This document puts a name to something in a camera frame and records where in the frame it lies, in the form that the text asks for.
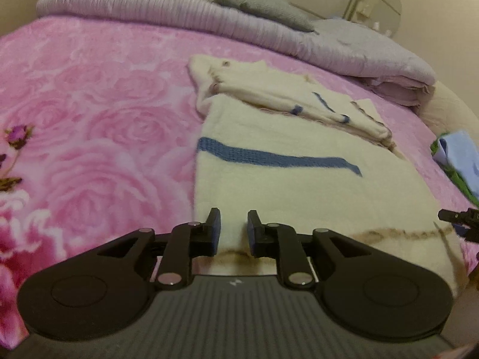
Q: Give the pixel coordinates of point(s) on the pink floral blanket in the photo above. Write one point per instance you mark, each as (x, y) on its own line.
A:
(112, 119)

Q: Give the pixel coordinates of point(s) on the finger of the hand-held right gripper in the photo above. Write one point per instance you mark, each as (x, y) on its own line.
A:
(454, 216)

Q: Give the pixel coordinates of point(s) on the green cloth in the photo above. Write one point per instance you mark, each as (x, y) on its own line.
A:
(458, 181)

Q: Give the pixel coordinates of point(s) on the cream upholstered bed frame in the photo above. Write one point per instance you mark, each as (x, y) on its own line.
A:
(449, 108)

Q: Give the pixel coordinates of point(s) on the light blue cloth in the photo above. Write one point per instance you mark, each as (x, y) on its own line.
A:
(462, 153)

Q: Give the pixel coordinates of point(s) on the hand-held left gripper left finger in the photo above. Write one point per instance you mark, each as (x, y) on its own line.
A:
(214, 232)

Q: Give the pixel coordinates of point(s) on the cream towel with blue stripe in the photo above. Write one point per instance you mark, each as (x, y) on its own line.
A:
(299, 194)

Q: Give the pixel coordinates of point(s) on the folded lilac quilt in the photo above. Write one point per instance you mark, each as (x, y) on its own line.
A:
(168, 11)

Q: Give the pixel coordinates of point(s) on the white wall socket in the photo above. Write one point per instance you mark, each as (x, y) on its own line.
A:
(365, 8)

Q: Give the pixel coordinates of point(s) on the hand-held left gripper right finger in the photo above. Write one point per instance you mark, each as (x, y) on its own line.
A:
(251, 233)

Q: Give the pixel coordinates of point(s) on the grey pillow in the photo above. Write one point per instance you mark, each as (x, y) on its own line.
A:
(262, 5)

